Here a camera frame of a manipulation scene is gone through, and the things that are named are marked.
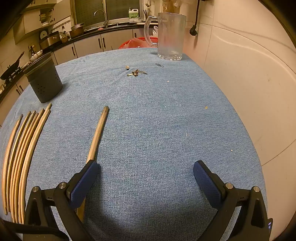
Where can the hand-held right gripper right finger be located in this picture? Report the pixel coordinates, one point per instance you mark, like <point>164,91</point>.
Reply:
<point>207,183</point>

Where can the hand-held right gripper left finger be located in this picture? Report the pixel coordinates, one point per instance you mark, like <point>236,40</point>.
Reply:
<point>84,183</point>

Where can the brown wooden chopstick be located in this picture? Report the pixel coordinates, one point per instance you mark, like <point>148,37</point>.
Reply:
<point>98,134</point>

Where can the row of pale chopsticks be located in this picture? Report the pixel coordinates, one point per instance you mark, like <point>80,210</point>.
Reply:
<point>22,150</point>

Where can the dark grey utensil holder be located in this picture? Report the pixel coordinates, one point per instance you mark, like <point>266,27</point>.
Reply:
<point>45,78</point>

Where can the blue tablecloth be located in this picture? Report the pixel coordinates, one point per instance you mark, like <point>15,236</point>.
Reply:
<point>150,127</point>

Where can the metal paper clip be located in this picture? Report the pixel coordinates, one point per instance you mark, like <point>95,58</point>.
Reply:
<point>159,65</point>

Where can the gas stove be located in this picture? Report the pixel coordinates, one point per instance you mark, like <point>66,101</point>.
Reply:
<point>10,77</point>

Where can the black wok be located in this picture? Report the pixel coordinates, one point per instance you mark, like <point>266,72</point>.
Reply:
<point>11,67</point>

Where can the silver countertop appliance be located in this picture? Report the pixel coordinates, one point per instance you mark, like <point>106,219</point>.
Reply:
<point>49,41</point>

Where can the red plastic bag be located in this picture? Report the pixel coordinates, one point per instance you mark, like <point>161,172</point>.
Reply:
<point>131,43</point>

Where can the clear glass mug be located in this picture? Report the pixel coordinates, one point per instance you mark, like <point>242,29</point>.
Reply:
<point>171,34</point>

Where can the brown cooking pot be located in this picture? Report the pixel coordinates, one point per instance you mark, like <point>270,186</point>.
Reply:
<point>77,29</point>

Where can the round black dial scale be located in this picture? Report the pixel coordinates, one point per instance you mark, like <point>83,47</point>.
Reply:
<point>42,34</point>

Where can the clear crumpled plastic bag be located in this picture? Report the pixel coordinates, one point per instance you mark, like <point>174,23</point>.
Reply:
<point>155,30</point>

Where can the grey upper kitchen cabinets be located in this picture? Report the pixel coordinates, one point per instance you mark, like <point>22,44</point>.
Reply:
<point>23,27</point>

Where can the open shelf with dishes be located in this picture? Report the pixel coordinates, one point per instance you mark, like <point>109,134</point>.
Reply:
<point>46,18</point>

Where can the chrome kitchen faucet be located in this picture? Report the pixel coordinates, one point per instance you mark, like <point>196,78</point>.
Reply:
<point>100,14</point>

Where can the dark kitchen window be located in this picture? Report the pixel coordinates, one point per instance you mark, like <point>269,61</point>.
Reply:
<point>90,11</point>

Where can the green label detergent bottle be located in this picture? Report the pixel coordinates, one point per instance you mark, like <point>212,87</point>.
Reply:
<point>133,14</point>

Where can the countertop chopstick caddy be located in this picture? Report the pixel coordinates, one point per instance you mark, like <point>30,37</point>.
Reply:
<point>145,13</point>

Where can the white hanging plastic bag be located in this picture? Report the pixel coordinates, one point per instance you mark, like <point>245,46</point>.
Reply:
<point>181,3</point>

